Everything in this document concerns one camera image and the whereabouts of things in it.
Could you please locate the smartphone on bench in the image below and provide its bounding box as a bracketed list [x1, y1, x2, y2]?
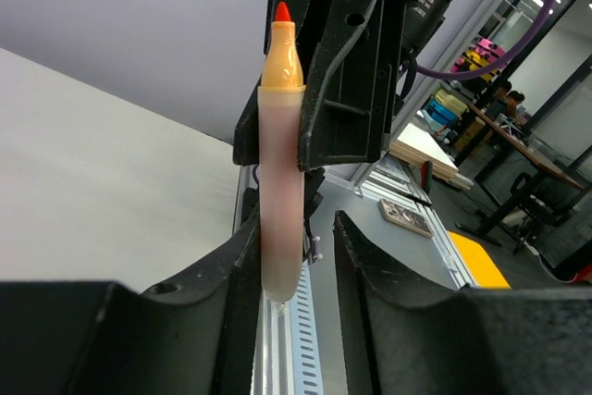
[378, 199, 433, 238]

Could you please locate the white slotted cable duct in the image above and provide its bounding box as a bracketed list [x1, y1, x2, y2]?
[289, 265, 324, 395]

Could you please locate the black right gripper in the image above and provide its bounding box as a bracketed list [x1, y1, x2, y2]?
[233, 0, 453, 171]

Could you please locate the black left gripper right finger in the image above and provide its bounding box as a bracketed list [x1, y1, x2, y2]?
[334, 211, 591, 394]

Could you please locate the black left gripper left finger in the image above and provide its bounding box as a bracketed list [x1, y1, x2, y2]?
[1, 216, 259, 394]

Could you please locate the yellow floor marking plate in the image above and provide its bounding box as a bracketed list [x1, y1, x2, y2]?
[449, 232, 511, 290]

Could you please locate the translucent orange highlighter marker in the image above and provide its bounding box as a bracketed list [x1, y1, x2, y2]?
[256, 0, 307, 303]

